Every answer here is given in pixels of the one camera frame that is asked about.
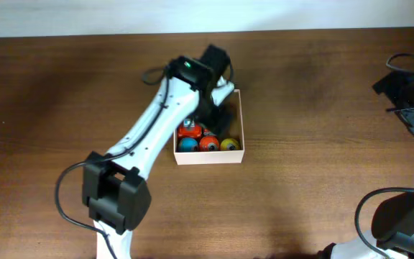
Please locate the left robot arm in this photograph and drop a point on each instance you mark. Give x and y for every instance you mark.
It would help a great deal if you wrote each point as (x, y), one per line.
(114, 186)

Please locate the red fire truck grey ladder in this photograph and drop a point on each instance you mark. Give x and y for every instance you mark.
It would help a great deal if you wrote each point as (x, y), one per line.
(188, 128)

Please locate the yellow toy ball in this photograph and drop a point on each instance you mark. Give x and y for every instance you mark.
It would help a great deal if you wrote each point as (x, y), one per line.
(230, 144)

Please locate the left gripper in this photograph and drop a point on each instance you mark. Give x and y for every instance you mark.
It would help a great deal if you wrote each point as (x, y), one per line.
(221, 127)

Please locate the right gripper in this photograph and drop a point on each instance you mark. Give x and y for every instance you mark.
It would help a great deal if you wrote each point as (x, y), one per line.
(390, 85)

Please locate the blue toy ball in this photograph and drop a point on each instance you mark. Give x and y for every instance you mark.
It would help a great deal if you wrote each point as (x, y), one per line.
(188, 145)

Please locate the red toy ball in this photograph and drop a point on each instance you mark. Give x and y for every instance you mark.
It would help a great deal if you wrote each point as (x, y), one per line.
(209, 143)

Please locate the pink open box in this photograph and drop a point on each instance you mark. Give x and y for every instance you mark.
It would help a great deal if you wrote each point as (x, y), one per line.
(236, 131)

